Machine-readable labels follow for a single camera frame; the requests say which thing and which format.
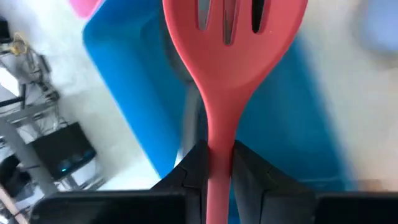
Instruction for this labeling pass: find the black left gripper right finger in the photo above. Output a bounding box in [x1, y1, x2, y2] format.
[231, 139, 316, 224]

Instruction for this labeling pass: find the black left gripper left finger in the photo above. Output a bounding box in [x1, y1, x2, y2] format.
[150, 139, 209, 224]

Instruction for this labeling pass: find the red silicone slotted spoon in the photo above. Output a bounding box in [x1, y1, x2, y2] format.
[162, 0, 310, 224]

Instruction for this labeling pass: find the blue plastic bin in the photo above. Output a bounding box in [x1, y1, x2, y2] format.
[81, 0, 359, 193]

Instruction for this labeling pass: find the black power box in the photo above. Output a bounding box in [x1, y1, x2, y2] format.
[29, 121, 98, 182]

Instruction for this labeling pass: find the pink plastic bin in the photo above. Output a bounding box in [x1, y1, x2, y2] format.
[68, 0, 105, 20]

